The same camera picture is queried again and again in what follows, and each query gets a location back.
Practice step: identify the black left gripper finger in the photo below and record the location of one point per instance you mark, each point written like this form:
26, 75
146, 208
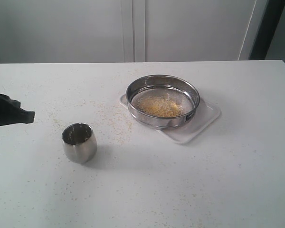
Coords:
12, 113

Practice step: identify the stainless steel cup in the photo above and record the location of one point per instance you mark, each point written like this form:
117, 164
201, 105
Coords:
79, 143

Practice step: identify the yellow millet grains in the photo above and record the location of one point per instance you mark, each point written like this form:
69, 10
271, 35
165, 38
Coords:
159, 107

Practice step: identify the round stainless steel sieve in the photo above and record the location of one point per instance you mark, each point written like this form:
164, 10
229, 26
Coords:
169, 87

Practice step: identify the white cabinet doors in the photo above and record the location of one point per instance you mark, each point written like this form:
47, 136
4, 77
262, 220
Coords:
71, 31

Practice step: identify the white plastic tray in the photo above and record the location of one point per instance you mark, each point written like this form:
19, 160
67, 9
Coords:
206, 114

